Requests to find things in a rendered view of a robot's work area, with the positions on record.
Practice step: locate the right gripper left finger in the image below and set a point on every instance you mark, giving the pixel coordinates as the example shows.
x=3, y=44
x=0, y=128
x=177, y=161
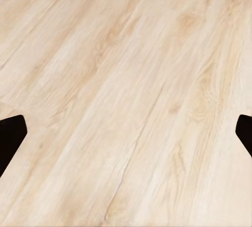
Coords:
x=12, y=132

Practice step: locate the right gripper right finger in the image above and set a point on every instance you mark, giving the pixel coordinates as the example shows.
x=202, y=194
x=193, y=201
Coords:
x=244, y=131

